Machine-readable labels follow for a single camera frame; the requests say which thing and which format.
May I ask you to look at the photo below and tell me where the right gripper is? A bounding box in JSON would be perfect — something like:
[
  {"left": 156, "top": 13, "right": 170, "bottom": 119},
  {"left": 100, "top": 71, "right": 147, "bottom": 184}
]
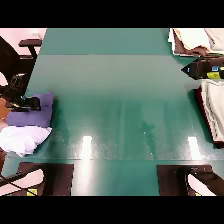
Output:
[{"left": 190, "top": 59, "right": 211, "bottom": 80}]

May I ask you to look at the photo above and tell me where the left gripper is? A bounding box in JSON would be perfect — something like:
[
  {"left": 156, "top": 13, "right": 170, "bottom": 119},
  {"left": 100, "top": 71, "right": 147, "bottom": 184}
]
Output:
[{"left": 24, "top": 96, "right": 42, "bottom": 112}]

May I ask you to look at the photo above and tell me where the purple T-shirt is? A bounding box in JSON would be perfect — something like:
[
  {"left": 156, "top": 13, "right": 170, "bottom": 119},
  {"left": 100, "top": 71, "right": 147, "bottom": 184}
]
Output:
[{"left": 5, "top": 91, "right": 56, "bottom": 129}]

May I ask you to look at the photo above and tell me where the brown garment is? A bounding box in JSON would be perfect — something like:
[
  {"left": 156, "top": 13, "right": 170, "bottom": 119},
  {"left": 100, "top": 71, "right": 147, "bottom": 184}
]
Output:
[{"left": 171, "top": 29, "right": 224, "bottom": 58}]

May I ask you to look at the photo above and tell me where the red garment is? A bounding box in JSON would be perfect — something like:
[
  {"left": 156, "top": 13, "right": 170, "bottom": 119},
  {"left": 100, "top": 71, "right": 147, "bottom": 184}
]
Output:
[{"left": 194, "top": 85, "right": 224, "bottom": 150}]

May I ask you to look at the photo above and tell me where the white garment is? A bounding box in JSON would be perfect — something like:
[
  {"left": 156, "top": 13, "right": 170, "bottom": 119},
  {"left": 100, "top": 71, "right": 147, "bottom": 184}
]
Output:
[
  {"left": 199, "top": 78, "right": 224, "bottom": 143},
  {"left": 167, "top": 27, "right": 212, "bottom": 52},
  {"left": 0, "top": 125, "right": 53, "bottom": 158}
]

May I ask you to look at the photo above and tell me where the cream garment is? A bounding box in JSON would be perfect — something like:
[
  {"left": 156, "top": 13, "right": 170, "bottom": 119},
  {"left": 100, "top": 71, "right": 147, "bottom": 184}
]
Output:
[{"left": 203, "top": 27, "right": 224, "bottom": 54}]

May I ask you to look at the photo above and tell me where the black chair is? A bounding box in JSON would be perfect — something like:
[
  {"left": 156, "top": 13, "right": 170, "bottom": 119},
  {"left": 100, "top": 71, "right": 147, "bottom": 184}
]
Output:
[{"left": 0, "top": 35, "right": 36, "bottom": 101}]

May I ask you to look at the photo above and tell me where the black side table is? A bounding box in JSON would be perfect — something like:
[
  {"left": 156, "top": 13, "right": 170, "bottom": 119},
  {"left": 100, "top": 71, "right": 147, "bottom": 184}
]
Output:
[{"left": 18, "top": 38, "right": 43, "bottom": 61}]

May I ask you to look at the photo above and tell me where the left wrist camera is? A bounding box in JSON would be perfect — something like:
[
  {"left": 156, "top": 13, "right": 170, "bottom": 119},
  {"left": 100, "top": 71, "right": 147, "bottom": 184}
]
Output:
[{"left": 10, "top": 73, "right": 28, "bottom": 92}]

